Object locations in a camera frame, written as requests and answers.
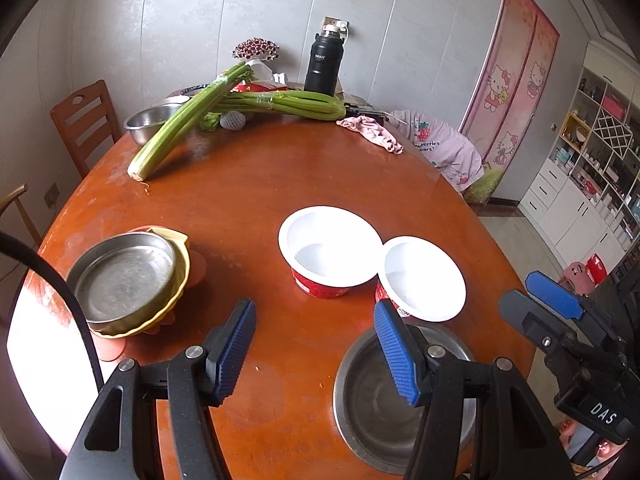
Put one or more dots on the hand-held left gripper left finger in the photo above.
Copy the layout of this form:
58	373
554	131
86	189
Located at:
232	355

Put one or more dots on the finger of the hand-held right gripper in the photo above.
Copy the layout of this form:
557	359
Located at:
530	315
555	297

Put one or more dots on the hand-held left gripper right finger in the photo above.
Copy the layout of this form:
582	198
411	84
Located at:
400	355

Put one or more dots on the large steel bowl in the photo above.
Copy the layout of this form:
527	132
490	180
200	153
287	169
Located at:
370	410

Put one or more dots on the yellow shell-shaped plate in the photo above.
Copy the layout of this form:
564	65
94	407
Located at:
181	267

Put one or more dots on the round steel pan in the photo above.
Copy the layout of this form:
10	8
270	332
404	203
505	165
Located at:
120	275

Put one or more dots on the pink plastic stool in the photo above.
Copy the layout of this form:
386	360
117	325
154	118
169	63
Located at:
575	275

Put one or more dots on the red plastic item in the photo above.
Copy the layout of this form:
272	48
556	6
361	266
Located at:
596	267

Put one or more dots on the white shelf cabinet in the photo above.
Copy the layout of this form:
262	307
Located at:
555	195

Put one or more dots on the pink printed jacket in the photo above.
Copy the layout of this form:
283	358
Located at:
445	155

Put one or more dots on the pink cartoon door curtain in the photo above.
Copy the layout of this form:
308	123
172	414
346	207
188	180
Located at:
515	85

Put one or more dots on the pink cloth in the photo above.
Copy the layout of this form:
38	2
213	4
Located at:
372	132

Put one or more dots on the long celery bunch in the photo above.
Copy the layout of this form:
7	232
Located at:
170	130

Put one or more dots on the fruit in foam net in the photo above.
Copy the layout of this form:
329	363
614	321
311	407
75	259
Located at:
233	121

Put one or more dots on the green vegetable piece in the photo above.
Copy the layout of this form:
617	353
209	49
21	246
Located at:
210	121

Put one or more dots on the small steel bowl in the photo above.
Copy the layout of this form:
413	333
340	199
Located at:
145	122

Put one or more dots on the black utensil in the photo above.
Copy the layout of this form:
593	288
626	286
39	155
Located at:
365	109

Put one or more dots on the tied celery bunch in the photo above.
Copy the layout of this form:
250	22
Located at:
300	102

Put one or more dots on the ceramic dish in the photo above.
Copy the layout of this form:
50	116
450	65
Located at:
187	91

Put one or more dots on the red plastic bag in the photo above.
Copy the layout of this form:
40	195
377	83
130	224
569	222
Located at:
250	87

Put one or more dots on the chair with golden armrest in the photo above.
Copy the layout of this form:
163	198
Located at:
12	194

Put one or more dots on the wooden chair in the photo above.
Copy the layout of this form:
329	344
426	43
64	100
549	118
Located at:
85	110

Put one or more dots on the black thermos bottle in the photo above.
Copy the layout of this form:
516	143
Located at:
322	65

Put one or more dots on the dried flower bouquet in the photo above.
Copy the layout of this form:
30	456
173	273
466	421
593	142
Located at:
255	49

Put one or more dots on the white charger plug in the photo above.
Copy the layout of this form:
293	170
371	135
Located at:
343	25

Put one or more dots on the low wall socket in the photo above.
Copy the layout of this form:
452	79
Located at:
51	195

